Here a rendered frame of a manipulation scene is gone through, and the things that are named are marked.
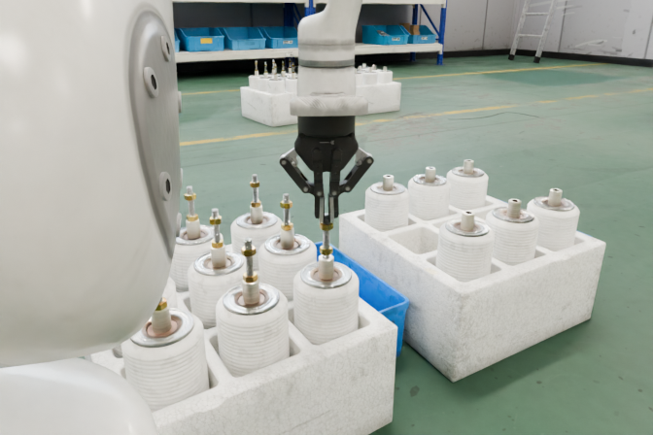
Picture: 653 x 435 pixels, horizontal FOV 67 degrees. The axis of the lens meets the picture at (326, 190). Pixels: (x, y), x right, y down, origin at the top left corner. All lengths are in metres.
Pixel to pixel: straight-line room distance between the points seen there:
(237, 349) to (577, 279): 0.70
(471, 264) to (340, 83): 0.43
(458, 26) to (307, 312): 7.05
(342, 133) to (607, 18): 6.96
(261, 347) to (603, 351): 0.70
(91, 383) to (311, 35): 0.49
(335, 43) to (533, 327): 0.69
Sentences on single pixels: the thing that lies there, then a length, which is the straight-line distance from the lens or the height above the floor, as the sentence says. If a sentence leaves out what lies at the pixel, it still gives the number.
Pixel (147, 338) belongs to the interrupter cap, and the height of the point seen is 0.25.
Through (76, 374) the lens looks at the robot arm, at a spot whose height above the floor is 0.50.
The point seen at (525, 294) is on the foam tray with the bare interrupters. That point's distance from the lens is 0.98.
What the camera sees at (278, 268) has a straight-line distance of 0.79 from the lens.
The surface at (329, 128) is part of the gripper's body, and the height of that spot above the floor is 0.48.
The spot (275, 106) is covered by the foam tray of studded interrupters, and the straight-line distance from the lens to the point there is 2.82.
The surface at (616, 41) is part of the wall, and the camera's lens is 7.40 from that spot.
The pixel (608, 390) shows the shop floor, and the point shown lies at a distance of 1.03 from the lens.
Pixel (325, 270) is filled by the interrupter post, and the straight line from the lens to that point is 0.71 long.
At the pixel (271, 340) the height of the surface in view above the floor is 0.21.
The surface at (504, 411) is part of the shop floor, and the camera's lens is 0.93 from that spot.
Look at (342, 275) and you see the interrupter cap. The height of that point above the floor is 0.25.
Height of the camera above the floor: 0.61
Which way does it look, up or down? 20 degrees down
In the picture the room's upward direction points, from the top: straight up
